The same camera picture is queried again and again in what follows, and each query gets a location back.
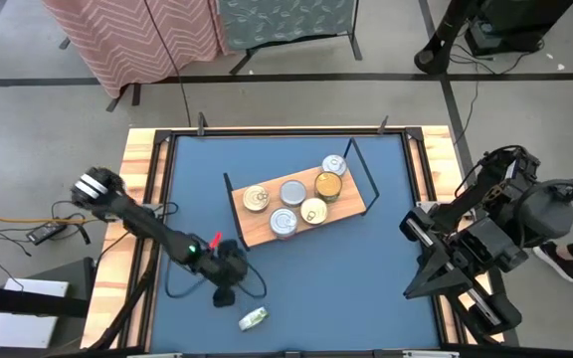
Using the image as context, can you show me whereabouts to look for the silver can white green label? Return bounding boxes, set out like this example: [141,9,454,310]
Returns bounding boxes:
[279,179,308,208]

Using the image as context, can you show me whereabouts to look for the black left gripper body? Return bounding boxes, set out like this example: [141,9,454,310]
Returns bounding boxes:
[194,240,252,308]

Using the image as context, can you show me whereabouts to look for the black power brick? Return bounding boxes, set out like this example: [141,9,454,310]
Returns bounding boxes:
[25,222,70,247]

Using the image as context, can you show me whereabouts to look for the green leaf-print cloth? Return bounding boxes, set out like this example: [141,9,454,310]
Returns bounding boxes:
[216,0,355,52]

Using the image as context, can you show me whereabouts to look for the black computer case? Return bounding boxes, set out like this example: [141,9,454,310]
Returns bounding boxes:
[464,0,573,57]

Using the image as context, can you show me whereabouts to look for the yellow floor cable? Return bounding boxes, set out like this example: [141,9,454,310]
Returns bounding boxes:
[0,208,92,225]

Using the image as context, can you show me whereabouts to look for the beige-lid can blue pink label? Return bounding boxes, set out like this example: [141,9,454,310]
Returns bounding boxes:
[242,184,272,214]

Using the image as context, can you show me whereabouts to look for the white flat box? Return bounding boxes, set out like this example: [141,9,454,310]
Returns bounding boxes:
[0,276,70,349]

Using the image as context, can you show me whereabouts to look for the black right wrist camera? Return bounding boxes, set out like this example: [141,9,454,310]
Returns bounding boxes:
[458,217,530,274]

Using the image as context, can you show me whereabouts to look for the person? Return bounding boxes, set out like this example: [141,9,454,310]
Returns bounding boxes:
[532,235,573,342]

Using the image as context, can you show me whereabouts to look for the thin black hanging cable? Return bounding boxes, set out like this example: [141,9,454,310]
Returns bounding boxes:
[142,0,193,128]

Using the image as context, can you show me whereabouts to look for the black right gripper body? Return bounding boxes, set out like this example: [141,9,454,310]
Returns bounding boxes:
[398,211,523,336]

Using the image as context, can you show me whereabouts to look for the black beam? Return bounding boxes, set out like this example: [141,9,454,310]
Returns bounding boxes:
[0,282,92,319]

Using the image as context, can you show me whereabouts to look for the silver can Bumble Bee label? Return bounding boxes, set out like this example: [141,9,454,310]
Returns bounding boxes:
[238,305,271,333]

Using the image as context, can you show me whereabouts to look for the black metal cloth rack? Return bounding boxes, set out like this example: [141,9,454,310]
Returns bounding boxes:
[59,37,142,112]
[229,0,364,76]

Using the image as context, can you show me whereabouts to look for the wooden shelf black wire frame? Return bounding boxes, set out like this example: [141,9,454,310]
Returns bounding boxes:
[223,137,381,252]

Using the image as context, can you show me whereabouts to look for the pink chevron cloth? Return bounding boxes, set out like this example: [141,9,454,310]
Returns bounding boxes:
[42,0,228,99]

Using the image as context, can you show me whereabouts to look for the small silver can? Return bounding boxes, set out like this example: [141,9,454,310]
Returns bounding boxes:
[269,207,299,238]

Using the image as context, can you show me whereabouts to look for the silver can teal label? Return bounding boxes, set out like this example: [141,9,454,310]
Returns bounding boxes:
[320,153,348,178]

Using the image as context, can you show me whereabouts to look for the black aluminium table frame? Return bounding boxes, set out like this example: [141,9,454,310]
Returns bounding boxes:
[85,112,505,358]

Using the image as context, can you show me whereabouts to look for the pull-tab can blue red label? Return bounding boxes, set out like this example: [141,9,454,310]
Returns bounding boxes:
[299,196,329,227]

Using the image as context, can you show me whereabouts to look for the black tower stand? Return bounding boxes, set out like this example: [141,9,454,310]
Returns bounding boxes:
[414,0,481,75]

